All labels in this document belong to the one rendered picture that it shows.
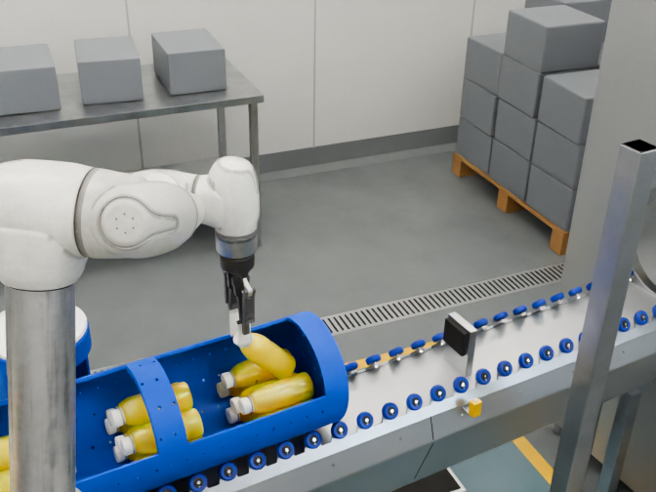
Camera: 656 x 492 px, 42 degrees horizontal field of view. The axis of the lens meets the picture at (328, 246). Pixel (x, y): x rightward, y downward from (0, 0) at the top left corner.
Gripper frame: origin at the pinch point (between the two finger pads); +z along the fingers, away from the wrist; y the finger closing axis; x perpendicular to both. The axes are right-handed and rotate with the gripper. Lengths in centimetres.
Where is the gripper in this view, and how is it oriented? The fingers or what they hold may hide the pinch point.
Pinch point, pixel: (240, 327)
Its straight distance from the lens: 194.8
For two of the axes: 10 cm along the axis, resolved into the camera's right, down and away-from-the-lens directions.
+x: -8.7, 2.3, -4.3
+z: -0.2, 8.7, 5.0
